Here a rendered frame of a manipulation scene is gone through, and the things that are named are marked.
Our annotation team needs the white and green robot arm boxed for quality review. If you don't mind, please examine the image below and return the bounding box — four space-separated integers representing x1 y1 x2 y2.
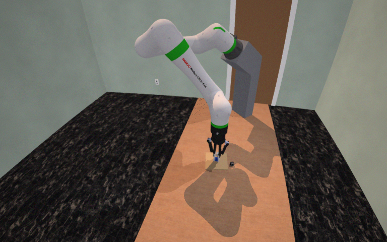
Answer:
135 19 243 136

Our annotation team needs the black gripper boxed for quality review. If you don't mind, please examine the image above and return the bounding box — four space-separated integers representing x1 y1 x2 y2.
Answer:
207 134 229 162

